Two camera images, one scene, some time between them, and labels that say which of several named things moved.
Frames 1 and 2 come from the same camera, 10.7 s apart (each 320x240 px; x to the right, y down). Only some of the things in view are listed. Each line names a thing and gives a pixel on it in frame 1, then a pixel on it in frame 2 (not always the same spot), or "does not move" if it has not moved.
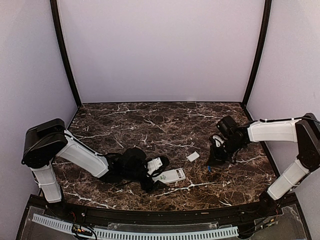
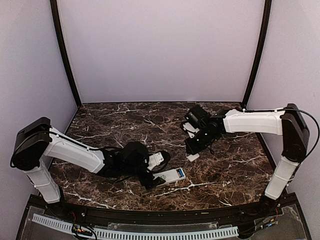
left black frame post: x=58 y=31 does not move
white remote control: x=171 y=176 does not move
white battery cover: x=193 y=156 does not move
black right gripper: x=216 y=158 → x=193 y=149
